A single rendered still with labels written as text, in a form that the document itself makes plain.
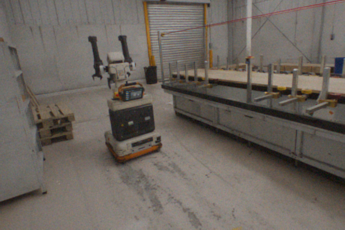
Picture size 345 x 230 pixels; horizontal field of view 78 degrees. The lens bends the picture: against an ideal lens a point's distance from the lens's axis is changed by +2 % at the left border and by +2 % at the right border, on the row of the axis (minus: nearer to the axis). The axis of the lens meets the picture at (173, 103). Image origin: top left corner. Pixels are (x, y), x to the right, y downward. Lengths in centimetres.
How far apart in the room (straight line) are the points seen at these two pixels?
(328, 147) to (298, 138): 27
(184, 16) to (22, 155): 928
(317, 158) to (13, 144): 299
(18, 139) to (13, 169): 30
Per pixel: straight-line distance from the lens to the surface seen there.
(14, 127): 251
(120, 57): 304
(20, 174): 267
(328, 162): 264
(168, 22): 1022
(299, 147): 268
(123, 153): 278
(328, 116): 219
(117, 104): 266
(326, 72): 213
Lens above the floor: 139
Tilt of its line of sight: 15 degrees down
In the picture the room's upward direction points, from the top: 4 degrees counter-clockwise
